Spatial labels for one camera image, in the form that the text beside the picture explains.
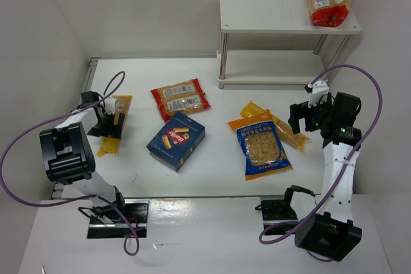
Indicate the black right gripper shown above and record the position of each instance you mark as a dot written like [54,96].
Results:
[308,115]

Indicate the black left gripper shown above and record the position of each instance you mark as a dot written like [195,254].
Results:
[107,125]

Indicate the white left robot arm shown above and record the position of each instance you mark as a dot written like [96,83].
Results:
[68,156]

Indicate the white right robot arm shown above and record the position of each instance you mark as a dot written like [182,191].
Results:
[328,232]

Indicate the blue Barilla pasta box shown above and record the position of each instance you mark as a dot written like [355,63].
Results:
[176,141]

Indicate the white two-tier shelf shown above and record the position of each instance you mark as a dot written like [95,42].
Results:
[273,42]

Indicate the red pasta bag on shelf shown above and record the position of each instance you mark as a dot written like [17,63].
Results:
[328,13]

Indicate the blue orange orecchiette bag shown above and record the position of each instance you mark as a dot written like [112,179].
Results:
[261,146]

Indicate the red clear macaroni bag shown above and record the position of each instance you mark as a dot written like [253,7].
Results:
[187,97]

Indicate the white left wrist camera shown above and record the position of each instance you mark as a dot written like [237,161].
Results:
[109,105]

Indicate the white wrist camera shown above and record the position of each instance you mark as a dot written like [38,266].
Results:
[317,92]
[109,105]

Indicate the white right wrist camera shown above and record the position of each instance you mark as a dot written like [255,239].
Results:
[317,92]

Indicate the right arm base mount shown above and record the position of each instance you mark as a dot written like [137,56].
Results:
[276,212]

